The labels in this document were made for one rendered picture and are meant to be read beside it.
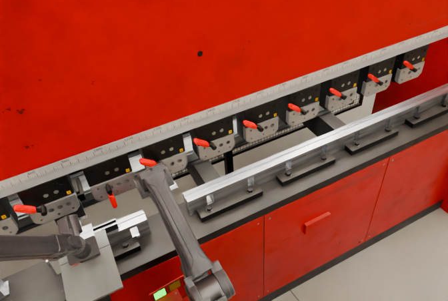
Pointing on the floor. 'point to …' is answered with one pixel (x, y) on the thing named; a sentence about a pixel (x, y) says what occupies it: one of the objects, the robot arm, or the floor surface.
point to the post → (229, 162)
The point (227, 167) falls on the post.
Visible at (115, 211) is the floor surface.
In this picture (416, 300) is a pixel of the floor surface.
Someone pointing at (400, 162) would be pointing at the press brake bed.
